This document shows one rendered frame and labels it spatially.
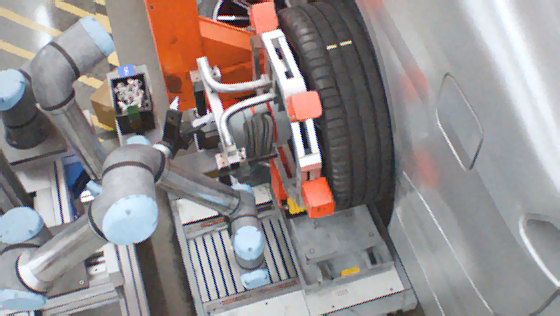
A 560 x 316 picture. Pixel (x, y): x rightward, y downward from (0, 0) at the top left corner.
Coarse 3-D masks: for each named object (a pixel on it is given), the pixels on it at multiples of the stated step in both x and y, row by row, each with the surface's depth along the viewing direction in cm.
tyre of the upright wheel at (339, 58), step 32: (352, 0) 200; (288, 32) 200; (320, 32) 188; (352, 32) 188; (320, 64) 183; (352, 64) 184; (320, 96) 182; (352, 96) 183; (384, 96) 185; (352, 128) 184; (384, 128) 186; (352, 160) 188; (384, 160) 191; (352, 192) 197; (384, 192) 203
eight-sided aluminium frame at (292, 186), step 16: (272, 32) 197; (256, 48) 218; (272, 48) 194; (288, 48) 194; (256, 64) 224; (272, 64) 192; (288, 64) 191; (288, 80) 186; (288, 96) 185; (272, 144) 236; (288, 160) 232; (304, 160) 189; (320, 160) 189; (304, 176) 193; (320, 176) 196; (288, 192) 223
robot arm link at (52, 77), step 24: (48, 48) 165; (48, 72) 164; (72, 72) 167; (48, 96) 166; (72, 96) 171; (72, 120) 174; (72, 144) 179; (96, 144) 182; (96, 168) 185; (96, 192) 188
